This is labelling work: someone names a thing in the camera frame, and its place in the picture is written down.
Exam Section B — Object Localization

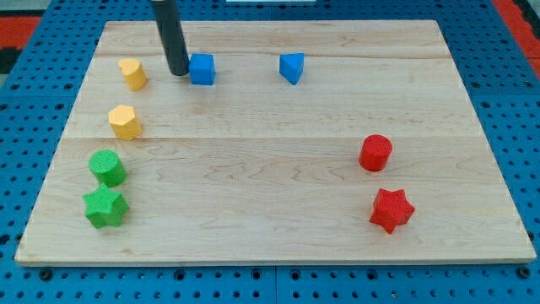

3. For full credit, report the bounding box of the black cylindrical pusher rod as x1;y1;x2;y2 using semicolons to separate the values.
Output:
150;0;189;76

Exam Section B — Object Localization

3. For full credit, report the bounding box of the blue cube block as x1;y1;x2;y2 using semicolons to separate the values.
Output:
189;53;216;85

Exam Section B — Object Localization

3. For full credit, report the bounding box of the yellow heart block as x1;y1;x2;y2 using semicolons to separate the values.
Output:
118;58;147;91

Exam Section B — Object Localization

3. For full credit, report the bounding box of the yellow hexagon block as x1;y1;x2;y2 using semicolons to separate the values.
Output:
108;105;142;140

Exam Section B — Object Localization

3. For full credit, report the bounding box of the blue triangular prism block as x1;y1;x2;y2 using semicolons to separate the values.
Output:
278;52;305;85

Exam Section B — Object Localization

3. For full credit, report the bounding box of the green cylinder block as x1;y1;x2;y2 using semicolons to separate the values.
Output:
88;149;127;187

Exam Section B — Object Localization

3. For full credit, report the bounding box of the light wooden board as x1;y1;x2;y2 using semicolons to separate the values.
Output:
15;20;536;267

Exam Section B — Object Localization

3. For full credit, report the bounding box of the green star block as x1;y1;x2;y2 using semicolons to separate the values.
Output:
82;184;129;229

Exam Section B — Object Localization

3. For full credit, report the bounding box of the red cylinder block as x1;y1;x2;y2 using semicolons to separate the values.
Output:
359;134;393;171

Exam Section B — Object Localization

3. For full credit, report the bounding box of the red star block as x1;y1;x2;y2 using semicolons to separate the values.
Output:
370;188;415;235

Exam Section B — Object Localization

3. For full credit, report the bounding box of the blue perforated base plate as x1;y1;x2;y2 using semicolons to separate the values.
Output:
1;1;539;303

